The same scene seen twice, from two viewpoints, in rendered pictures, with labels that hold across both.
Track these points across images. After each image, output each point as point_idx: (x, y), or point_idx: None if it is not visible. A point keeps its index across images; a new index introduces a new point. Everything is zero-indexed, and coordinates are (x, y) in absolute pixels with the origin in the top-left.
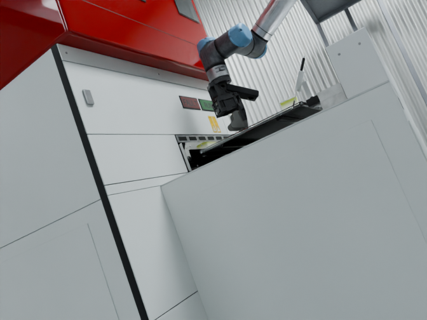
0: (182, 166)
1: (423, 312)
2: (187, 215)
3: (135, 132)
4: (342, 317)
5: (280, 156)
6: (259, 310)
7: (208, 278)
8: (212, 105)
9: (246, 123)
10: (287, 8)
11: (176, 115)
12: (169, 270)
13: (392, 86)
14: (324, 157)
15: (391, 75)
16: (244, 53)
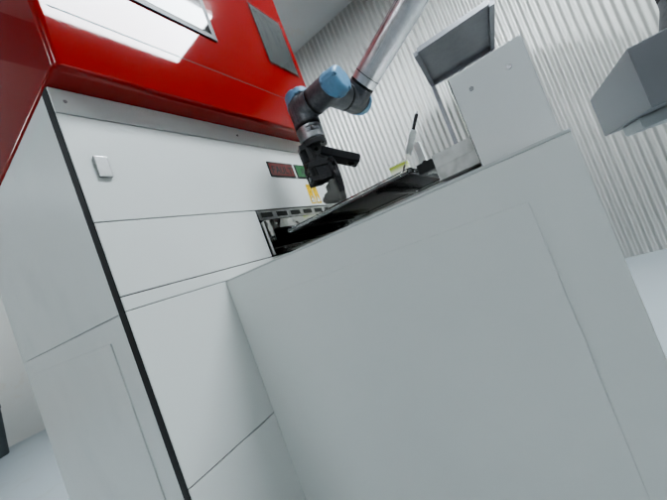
0: (264, 250)
1: None
2: (257, 321)
3: (191, 212)
4: (461, 493)
5: (373, 255)
6: (346, 453)
7: (285, 401)
8: (305, 173)
9: (343, 194)
10: (396, 45)
11: (260, 187)
12: (230, 398)
13: None
14: (441, 261)
15: None
16: (342, 107)
